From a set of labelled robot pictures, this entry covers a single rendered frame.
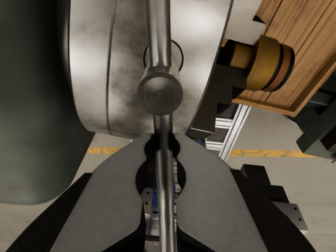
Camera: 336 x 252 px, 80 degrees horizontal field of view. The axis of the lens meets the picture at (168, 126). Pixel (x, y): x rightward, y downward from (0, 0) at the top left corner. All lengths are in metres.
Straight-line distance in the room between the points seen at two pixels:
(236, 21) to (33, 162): 0.32
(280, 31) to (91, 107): 0.48
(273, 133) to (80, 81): 1.96
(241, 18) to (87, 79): 0.21
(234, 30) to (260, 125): 1.69
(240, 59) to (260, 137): 1.77
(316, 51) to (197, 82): 0.48
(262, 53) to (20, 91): 0.30
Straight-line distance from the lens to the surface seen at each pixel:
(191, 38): 0.18
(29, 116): 0.26
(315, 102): 0.76
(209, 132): 0.27
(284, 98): 0.68
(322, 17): 0.61
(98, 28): 0.19
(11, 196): 0.39
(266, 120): 1.95
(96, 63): 0.19
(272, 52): 0.34
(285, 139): 2.19
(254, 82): 0.34
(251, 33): 0.33
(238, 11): 0.31
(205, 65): 0.18
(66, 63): 0.26
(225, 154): 1.81
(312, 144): 0.80
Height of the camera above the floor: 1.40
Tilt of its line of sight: 49 degrees down
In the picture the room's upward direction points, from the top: 175 degrees counter-clockwise
